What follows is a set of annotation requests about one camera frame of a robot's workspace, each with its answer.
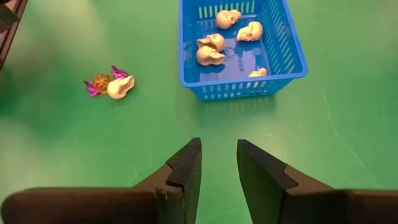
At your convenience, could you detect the purple plastic witch hat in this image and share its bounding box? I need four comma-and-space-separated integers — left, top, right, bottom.
83, 80, 101, 98
111, 65, 130, 80

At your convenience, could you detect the blue plastic basket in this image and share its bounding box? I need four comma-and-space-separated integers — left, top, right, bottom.
177, 0, 309, 101

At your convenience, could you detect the orange plastic pumpkin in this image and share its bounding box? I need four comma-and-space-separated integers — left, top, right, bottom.
92, 73, 112, 94

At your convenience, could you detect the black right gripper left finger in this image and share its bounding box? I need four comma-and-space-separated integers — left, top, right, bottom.
0, 138, 203, 224

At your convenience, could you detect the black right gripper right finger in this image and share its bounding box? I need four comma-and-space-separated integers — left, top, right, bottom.
236, 139, 398, 224

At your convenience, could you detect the black table frame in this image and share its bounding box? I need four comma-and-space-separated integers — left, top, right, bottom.
0, 0, 29, 72

